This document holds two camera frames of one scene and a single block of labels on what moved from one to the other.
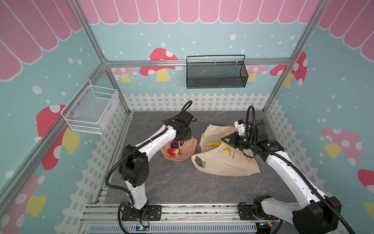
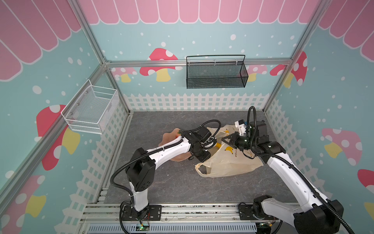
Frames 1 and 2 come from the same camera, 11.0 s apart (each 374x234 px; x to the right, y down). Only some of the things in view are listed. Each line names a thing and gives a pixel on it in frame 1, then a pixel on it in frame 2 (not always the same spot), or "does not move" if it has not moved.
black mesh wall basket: (207, 71) does not move
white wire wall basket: (90, 108) does not move
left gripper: (189, 136) → (205, 157)
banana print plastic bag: (219, 158) does not move
